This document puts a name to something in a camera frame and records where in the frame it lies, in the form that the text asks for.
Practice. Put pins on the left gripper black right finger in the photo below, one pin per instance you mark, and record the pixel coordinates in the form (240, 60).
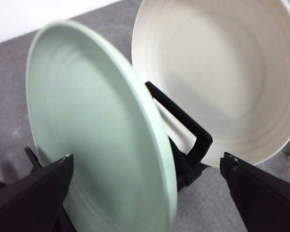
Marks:
(268, 203)

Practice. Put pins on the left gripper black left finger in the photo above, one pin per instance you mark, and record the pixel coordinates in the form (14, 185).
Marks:
(31, 200)

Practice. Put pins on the green plate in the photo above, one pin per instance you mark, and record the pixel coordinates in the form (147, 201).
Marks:
(91, 108)

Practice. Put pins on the black plate rack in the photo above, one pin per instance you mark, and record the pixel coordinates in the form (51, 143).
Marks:
(203, 142)

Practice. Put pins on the cream plate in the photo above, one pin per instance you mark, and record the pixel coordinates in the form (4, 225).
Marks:
(220, 72)

